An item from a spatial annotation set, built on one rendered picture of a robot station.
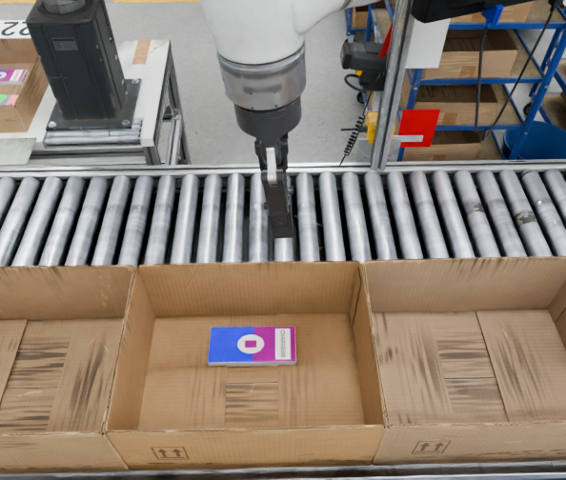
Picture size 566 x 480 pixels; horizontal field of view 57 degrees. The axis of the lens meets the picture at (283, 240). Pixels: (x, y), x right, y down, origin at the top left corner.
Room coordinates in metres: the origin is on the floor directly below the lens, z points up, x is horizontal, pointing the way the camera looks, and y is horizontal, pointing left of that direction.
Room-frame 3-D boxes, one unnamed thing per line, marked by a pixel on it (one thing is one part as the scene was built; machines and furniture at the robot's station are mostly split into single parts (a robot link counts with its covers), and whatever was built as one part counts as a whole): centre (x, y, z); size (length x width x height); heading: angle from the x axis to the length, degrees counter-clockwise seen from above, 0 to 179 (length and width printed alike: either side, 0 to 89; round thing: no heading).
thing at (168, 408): (0.41, 0.05, 0.96); 0.39 x 0.29 x 0.17; 91
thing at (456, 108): (1.80, -0.63, 0.59); 0.40 x 0.30 x 0.10; 179
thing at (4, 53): (1.47, 0.93, 0.80); 0.38 x 0.28 x 0.10; 2
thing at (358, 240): (0.87, -0.20, 0.72); 0.52 x 0.05 x 0.05; 1
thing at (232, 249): (0.86, 0.13, 0.72); 0.52 x 0.05 x 0.05; 1
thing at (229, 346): (0.48, 0.06, 0.89); 0.16 x 0.07 x 0.02; 91
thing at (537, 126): (1.80, -1.13, 0.15); 0.31 x 0.31 x 0.29
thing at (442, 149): (1.81, -0.62, 0.39); 0.40 x 0.30 x 0.10; 2
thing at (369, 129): (1.20, -0.23, 0.84); 0.15 x 0.09 x 0.07; 91
